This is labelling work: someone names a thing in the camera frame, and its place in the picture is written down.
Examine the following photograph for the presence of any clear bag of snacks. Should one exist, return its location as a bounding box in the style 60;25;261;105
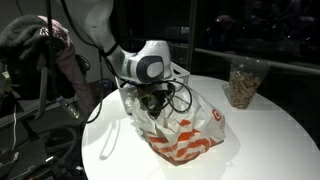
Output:
228;58;271;110

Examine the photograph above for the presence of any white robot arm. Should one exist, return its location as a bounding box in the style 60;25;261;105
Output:
60;0;172;85

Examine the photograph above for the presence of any white orange plastic shopping bag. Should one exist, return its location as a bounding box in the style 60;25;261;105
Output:
132;86;226;164

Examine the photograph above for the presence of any dark and pink clothes pile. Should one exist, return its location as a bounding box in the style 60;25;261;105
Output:
0;15;94;114

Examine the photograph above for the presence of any window railing bar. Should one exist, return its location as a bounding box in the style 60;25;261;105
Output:
194;48;320;76

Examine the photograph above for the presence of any white round table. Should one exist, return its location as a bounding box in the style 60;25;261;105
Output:
81;75;320;180

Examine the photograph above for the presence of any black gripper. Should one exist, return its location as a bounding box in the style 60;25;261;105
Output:
137;82;175;119

